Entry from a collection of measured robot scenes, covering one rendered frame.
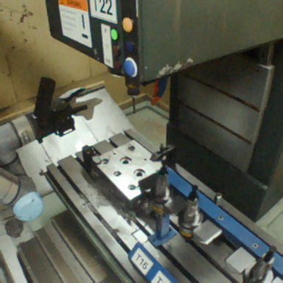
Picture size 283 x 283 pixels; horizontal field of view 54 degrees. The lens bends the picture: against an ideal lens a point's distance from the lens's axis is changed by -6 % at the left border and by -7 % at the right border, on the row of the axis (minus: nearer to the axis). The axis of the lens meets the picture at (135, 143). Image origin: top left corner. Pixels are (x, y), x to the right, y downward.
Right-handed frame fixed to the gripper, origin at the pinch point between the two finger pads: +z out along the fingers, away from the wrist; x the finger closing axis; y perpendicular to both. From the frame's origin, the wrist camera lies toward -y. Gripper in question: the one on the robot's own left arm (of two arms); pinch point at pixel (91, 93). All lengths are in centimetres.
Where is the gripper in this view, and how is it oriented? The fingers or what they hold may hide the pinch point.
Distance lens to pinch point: 87.8
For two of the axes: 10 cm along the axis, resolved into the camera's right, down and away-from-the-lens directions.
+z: 7.7, -4.4, 4.6
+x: 6.3, 4.5, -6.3
